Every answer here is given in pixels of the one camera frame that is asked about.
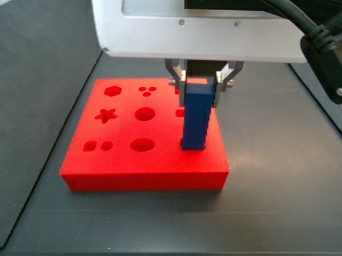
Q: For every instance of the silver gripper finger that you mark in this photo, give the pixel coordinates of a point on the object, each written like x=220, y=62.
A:
x=224, y=78
x=180, y=77

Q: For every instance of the red shape sorter block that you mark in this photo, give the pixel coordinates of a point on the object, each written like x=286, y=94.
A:
x=126, y=145

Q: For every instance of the blue rectangular peg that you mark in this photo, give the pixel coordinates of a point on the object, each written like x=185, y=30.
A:
x=200, y=98

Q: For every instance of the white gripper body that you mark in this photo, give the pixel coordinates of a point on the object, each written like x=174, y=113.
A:
x=161, y=29

